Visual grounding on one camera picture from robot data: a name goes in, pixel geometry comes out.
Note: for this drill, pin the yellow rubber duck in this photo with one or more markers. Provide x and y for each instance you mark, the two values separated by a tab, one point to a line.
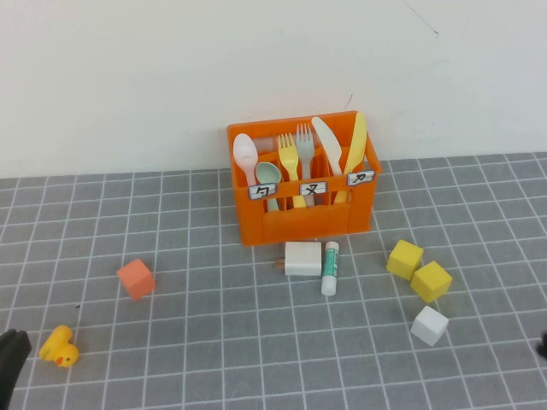
59	346

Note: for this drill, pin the white charger plug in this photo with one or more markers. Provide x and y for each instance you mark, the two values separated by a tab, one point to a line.
302	258

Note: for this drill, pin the white green glue stick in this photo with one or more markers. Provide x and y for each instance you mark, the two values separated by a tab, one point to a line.
330	267

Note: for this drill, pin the orange cube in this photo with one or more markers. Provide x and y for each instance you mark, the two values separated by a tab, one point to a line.
136	279

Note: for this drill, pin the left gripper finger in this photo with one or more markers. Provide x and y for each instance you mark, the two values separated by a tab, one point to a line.
23	352
7	359

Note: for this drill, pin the pale green plastic spoon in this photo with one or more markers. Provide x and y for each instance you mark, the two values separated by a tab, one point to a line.
268	173

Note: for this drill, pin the white plastic spoon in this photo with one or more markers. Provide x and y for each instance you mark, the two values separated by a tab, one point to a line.
245	149

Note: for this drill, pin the white cube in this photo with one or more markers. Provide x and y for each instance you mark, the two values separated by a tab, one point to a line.
428	324

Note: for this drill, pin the orange plastic cutlery holder crate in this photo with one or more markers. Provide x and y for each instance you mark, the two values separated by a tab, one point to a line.
299	226

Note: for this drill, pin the grey plastic fork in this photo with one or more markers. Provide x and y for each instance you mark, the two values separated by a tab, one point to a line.
304	149

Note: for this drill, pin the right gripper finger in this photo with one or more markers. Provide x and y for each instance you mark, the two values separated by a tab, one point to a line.
543	343

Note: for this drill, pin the yellow plastic fork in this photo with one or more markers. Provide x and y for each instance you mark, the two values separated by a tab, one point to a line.
287	156

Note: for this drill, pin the cream plastic knife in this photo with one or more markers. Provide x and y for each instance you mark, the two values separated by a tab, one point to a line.
327	138

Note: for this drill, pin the yellow plastic knife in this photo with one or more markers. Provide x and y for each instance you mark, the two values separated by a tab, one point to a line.
358	141

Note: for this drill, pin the yellow cube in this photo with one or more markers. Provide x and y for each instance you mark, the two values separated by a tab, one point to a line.
431	282
405	256

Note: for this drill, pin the white paper label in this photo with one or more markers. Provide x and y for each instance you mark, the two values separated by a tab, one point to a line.
313	188
263	191
361	178

